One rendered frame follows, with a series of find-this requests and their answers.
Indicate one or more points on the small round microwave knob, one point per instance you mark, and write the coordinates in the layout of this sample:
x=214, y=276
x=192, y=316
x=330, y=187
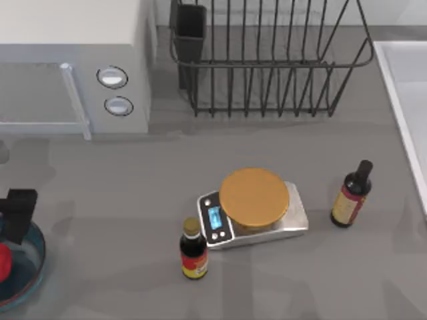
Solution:
x=118, y=106

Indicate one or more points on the silver kitchen scale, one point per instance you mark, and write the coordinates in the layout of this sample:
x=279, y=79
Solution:
x=293, y=213

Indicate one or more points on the dark bottle with black cap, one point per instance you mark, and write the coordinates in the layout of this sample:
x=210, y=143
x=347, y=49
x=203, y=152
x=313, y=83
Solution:
x=350, y=203

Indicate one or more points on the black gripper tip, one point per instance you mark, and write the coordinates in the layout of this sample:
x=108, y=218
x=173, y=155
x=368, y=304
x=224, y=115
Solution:
x=20, y=213

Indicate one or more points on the round orange scale plate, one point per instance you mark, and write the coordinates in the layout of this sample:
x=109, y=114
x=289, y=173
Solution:
x=254, y=196

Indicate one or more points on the pale microwave oven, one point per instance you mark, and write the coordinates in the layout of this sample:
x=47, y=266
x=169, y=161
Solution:
x=66, y=30

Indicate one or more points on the red round object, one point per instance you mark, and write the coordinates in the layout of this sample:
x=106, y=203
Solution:
x=4, y=261

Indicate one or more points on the large round microwave knob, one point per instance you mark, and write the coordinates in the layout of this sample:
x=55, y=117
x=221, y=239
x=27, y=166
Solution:
x=112, y=77

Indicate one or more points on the black cutlery holder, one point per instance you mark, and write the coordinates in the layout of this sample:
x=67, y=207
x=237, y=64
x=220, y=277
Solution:
x=189, y=30

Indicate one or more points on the dark bottle with gold cap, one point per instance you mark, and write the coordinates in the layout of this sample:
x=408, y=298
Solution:
x=194, y=253

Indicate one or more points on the blue glass bowl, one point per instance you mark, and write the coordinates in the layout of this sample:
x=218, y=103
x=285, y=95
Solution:
x=31, y=263

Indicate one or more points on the microwave glass door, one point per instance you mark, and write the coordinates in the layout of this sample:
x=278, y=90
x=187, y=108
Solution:
x=33, y=93

